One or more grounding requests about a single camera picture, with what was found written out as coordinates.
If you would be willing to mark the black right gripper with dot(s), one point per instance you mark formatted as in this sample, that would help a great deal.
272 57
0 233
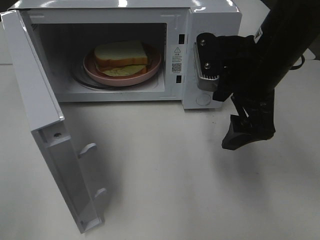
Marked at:
228 64

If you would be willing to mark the round white door button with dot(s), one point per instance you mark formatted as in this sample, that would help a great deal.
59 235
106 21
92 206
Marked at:
203 99

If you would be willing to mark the pink round plate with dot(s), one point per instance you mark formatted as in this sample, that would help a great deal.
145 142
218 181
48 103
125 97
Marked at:
155 61

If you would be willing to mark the toast sandwich with filling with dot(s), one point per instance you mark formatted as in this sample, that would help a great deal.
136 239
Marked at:
121 59

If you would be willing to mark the white microwave door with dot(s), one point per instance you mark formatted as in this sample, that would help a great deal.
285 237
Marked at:
74 168

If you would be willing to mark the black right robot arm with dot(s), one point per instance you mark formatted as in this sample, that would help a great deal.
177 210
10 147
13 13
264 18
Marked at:
281 40

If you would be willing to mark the white warning label sticker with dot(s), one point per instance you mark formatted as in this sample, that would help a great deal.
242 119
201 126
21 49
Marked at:
177 54

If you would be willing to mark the white microwave oven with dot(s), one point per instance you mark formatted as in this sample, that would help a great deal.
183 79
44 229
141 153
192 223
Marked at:
70 29

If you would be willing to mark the glass microwave turntable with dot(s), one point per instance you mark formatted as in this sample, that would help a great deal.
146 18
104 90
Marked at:
83 78

